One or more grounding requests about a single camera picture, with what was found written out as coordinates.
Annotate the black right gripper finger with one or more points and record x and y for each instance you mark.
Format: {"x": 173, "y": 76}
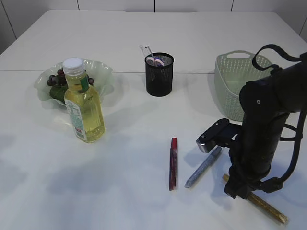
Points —
{"x": 236, "y": 187}

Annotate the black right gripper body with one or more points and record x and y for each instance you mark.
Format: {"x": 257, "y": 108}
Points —
{"x": 257, "y": 143}

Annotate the silver glitter pen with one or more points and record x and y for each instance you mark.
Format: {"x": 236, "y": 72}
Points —
{"x": 207, "y": 163}

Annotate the gold glitter pen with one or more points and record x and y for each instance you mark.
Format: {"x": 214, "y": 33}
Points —
{"x": 268, "y": 209}

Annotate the red glitter pen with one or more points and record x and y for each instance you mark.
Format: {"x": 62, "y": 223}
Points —
{"x": 173, "y": 165}

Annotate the pink small scissors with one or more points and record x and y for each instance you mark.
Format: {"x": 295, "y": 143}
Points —
{"x": 149, "y": 60}

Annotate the clear plastic ruler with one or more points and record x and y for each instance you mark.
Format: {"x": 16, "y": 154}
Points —
{"x": 146, "y": 50}

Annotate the yellow tea drink bottle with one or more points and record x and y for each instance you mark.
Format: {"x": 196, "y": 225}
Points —
{"x": 82, "y": 102}

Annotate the purple grape bunch with leaf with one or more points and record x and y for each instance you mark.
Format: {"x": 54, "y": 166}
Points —
{"x": 58, "y": 85}

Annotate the blue scissors with sheath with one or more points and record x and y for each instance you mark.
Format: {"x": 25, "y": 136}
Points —
{"x": 158, "y": 62}

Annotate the blue black right robot arm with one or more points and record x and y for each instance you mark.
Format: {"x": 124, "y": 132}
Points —
{"x": 275, "y": 109}

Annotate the green plastic woven basket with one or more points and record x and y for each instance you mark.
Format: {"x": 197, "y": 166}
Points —
{"x": 232, "y": 71}

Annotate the black mesh pen holder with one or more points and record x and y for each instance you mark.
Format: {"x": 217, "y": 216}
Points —
{"x": 158, "y": 80}

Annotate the green wavy glass plate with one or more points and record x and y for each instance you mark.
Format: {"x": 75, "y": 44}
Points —
{"x": 99, "y": 71}

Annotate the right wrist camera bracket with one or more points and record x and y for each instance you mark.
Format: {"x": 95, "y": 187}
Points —
{"x": 221, "y": 134}

